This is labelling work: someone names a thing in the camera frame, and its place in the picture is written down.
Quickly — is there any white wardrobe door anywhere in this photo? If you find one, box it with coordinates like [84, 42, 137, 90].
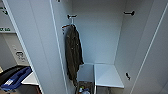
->
[2, 0, 72, 94]
[129, 0, 168, 94]

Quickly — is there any dark olive jacket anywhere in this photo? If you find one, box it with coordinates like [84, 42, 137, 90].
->
[63, 23, 85, 87]

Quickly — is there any white wardrobe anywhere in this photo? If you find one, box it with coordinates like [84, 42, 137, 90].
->
[2, 0, 168, 94]

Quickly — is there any white clothes hanger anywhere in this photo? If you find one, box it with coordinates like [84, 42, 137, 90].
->
[67, 17, 77, 30]

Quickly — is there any white sign orange strip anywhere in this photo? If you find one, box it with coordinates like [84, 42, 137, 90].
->
[60, 22, 72, 32]

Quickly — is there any white wardrobe shelf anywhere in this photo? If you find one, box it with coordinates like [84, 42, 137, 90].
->
[93, 62, 126, 94]

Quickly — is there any brown storage box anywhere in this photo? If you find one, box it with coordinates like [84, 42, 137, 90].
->
[74, 80, 96, 94]

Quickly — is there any white blue bottle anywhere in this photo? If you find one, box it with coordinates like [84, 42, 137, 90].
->
[81, 87, 92, 94]

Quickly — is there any blue cloth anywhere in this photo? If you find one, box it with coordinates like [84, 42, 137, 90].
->
[0, 65, 33, 93]

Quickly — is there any black wall hook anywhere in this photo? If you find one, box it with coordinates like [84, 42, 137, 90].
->
[66, 13, 78, 20]
[123, 10, 136, 17]

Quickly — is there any small black wall fitting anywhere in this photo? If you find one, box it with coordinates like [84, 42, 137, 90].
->
[124, 71, 132, 81]

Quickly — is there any grey wall box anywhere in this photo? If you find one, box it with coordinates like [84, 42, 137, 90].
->
[0, 0, 16, 34]

